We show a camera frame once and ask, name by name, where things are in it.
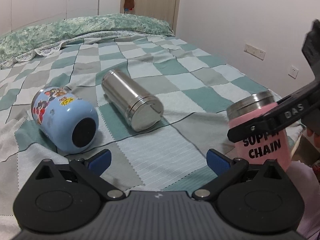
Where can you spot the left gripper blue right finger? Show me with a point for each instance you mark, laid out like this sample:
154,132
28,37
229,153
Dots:
224,167

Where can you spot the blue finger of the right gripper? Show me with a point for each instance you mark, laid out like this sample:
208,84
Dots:
289,110

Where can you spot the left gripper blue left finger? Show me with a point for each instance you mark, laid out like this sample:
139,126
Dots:
96,164

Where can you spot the pink steel cup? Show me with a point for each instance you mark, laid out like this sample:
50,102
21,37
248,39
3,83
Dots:
255,144

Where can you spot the stainless steel tumbler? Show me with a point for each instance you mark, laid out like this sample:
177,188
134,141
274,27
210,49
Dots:
140,108

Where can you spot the blue cartoon cup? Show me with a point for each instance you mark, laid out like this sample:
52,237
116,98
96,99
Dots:
70,123

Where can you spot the green checkered bed blanket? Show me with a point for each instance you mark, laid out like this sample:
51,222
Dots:
195,88

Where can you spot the green floral duvet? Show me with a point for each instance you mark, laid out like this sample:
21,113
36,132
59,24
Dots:
24,44

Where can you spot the white wardrobe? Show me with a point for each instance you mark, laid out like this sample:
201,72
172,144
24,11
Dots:
16,14

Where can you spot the white wall socket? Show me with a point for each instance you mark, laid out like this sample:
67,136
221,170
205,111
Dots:
293,72

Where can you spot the white wall socket panel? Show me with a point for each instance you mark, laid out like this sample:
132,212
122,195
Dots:
254,51

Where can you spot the brown plush toy on handle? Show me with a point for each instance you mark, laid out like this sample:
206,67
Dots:
129,5

